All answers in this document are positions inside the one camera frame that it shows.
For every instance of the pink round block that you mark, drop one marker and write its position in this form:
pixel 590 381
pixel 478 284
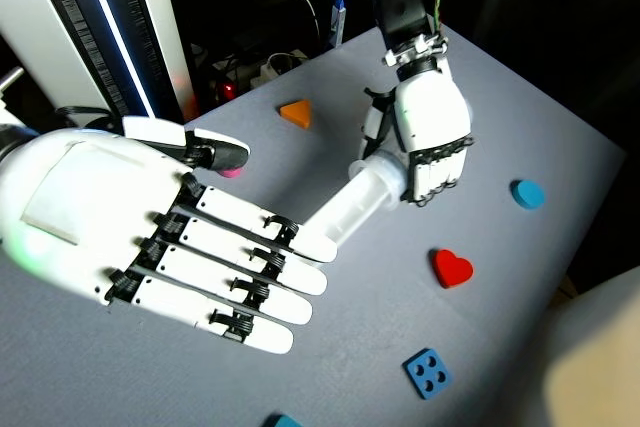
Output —
pixel 231 173

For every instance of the blue round block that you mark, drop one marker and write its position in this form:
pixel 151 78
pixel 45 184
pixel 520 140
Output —
pixel 527 193

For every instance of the white power strip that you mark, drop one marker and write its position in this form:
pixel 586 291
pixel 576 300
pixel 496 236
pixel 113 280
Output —
pixel 272 69

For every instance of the grey table cloth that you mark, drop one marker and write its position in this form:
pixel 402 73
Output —
pixel 150 382

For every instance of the light blue block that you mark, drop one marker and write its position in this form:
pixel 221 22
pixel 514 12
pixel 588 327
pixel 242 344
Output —
pixel 282 422

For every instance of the blue square four-hole block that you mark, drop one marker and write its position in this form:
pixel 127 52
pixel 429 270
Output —
pixel 429 373

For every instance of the blurred beige shell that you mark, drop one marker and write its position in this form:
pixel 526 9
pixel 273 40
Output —
pixel 600 372

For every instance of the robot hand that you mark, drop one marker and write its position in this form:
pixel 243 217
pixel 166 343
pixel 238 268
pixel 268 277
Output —
pixel 430 112
pixel 100 207

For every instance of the white robot body column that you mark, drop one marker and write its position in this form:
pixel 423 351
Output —
pixel 30 22

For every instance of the red heart block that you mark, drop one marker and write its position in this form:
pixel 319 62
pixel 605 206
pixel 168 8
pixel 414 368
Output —
pixel 450 267

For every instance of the orange triangle block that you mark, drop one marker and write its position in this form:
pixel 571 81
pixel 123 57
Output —
pixel 298 113

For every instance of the blue plug connector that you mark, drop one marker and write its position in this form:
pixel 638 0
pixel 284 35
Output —
pixel 338 17

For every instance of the large clear plastic syringe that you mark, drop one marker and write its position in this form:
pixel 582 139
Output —
pixel 350 202

